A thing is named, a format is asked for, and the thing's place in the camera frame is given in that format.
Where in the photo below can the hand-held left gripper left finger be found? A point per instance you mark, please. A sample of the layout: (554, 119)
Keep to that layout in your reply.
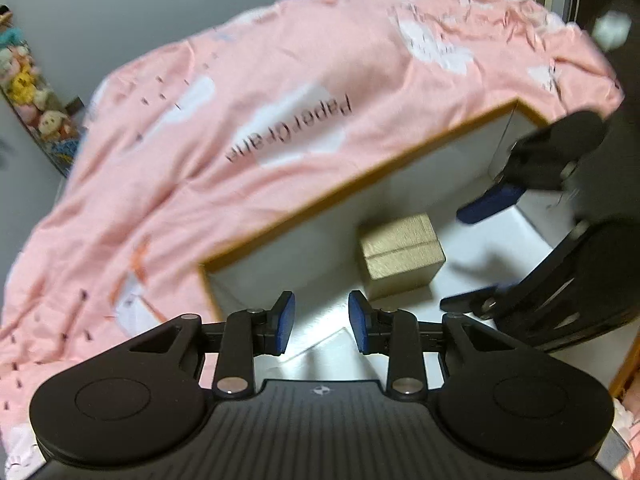
(283, 321)

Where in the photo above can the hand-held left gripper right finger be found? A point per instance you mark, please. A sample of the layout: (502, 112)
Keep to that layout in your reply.
(358, 321)

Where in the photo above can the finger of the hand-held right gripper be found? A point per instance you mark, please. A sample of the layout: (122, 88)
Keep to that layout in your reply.
(565, 290)
(492, 204)

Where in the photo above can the small gold gift box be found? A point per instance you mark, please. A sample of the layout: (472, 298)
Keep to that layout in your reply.
(400, 255)

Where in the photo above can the white storage box gold rim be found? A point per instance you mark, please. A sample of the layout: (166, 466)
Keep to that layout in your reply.
(320, 220)

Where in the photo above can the white blurry object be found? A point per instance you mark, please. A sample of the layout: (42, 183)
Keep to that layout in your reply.
(612, 30)

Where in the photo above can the pink printed blanket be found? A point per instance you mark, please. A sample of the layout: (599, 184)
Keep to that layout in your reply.
(240, 125)

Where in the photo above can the plush toy display rack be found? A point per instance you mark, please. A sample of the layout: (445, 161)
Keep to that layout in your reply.
(30, 90)

